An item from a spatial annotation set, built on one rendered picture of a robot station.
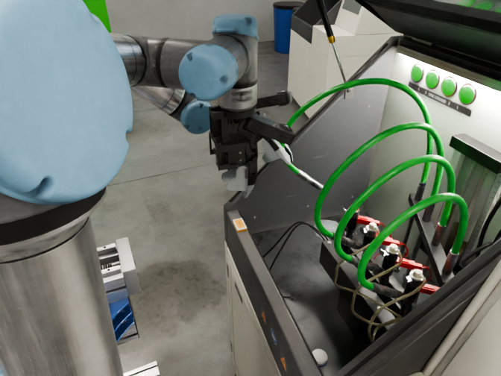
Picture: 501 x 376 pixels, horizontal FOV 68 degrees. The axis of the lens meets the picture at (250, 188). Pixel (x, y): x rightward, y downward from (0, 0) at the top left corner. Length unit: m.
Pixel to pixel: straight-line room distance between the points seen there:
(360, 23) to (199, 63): 3.19
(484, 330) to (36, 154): 0.72
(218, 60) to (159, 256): 2.05
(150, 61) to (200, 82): 0.09
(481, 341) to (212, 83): 0.61
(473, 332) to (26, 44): 0.75
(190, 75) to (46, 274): 0.36
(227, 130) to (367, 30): 3.09
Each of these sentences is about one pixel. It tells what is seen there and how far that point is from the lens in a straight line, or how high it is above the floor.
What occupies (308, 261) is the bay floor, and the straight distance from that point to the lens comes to 1.24.
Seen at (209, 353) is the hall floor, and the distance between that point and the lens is 2.01.
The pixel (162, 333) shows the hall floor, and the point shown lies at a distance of 2.12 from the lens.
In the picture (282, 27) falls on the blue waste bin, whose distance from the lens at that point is 6.94.
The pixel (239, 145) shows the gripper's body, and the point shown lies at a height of 1.37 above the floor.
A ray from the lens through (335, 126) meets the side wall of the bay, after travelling 1.23.
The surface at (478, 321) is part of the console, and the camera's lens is 0.79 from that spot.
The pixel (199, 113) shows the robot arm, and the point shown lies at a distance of 0.83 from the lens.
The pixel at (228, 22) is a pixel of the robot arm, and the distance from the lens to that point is 0.65.
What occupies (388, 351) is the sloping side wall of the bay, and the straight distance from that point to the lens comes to 0.78.
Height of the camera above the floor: 1.69
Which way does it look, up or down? 34 degrees down
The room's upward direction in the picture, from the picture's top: straight up
